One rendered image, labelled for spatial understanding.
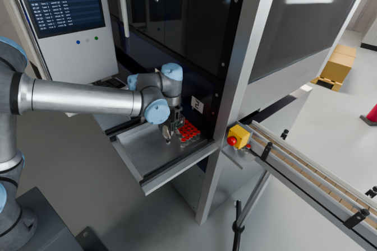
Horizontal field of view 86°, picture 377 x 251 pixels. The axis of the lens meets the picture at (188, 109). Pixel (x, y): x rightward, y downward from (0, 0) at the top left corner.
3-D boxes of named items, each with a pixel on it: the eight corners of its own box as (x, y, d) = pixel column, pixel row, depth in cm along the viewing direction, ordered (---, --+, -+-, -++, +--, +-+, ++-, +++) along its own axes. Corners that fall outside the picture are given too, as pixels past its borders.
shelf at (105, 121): (155, 82, 143) (155, 79, 142) (228, 142, 103) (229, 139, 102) (84, 104, 117) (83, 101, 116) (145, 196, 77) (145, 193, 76)
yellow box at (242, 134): (236, 133, 94) (240, 121, 89) (248, 143, 90) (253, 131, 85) (225, 140, 90) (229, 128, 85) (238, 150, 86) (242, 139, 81)
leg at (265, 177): (236, 219, 149) (270, 153, 102) (246, 230, 144) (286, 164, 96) (228, 227, 144) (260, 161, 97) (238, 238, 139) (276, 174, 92)
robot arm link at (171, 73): (156, 63, 72) (179, 60, 75) (157, 88, 79) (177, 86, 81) (162, 73, 66) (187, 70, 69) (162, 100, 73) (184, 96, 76)
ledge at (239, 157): (239, 139, 105) (240, 136, 104) (260, 155, 97) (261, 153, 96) (220, 151, 97) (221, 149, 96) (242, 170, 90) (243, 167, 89)
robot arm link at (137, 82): (131, 87, 61) (165, 83, 65) (125, 70, 69) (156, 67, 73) (133, 107, 66) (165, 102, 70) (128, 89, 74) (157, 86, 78)
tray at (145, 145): (175, 115, 113) (175, 110, 111) (206, 143, 98) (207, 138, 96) (116, 140, 95) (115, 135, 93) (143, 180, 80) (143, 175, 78)
